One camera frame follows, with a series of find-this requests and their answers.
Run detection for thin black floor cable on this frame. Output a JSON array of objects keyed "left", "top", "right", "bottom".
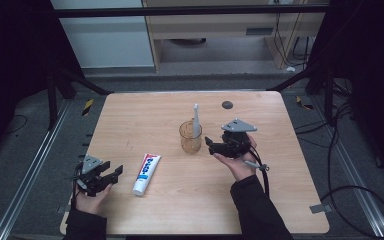
[{"left": 3, "top": 113, "right": 29, "bottom": 136}]

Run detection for white toothpaste tube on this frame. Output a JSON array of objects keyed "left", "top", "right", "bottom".
[{"left": 132, "top": 153, "right": 162, "bottom": 197}]

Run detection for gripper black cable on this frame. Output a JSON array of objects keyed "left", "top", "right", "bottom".
[
  {"left": 70, "top": 162, "right": 82, "bottom": 212},
  {"left": 243, "top": 146, "right": 271, "bottom": 198}
]

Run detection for amber transparent cup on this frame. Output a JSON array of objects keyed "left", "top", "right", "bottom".
[{"left": 178, "top": 119, "right": 203, "bottom": 155}]

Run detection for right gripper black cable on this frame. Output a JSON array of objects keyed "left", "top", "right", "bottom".
[{"left": 243, "top": 146, "right": 271, "bottom": 198}]

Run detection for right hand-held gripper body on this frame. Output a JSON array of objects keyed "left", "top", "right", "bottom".
[{"left": 218, "top": 117, "right": 258, "bottom": 160}]

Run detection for black horizontal frame bar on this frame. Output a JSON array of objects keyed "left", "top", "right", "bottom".
[{"left": 51, "top": 4, "right": 330, "bottom": 20}]

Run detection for black metal stand leg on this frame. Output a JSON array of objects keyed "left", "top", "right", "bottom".
[
  {"left": 266, "top": 58, "right": 336, "bottom": 126},
  {"left": 45, "top": 64, "right": 114, "bottom": 132}
]

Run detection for white cabinet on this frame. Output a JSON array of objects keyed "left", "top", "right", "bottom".
[{"left": 49, "top": 0, "right": 156, "bottom": 70}]

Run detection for person's right hand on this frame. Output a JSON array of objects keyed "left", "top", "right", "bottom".
[{"left": 212, "top": 134, "right": 260, "bottom": 183}]

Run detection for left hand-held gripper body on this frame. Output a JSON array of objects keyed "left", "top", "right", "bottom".
[{"left": 74, "top": 154, "right": 112, "bottom": 197}]

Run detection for light wooden desk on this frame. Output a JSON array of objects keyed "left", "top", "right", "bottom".
[{"left": 142, "top": 0, "right": 331, "bottom": 73}]

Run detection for yellow black striped tape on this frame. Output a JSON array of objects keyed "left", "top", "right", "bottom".
[
  {"left": 81, "top": 98, "right": 95, "bottom": 117},
  {"left": 295, "top": 95, "right": 315, "bottom": 111}
]

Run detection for black cables under desk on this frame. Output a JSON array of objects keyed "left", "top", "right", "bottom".
[{"left": 273, "top": 12, "right": 316, "bottom": 68}]

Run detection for person's left hand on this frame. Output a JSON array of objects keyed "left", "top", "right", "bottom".
[{"left": 75, "top": 183, "right": 113, "bottom": 216}]

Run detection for white electric toothbrush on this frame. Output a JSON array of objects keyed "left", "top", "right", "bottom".
[{"left": 192, "top": 103, "right": 202, "bottom": 139}]

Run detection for aluminium floor rail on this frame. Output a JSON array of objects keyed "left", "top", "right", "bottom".
[
  {"left": 0, "top": 99, "right": 72, "bottom": 240},
  {"left": 312, "top": 95, "right": 384, "bottom": 240}
]

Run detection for black looped floor cable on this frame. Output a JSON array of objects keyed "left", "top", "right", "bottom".
[{"left": 293, "top": 99, "right": 384, "bottom": 240}]

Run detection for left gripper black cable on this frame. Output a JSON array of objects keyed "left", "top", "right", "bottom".
[{"left": 70, "top": 162, "right": 82, "bottom": 212}]

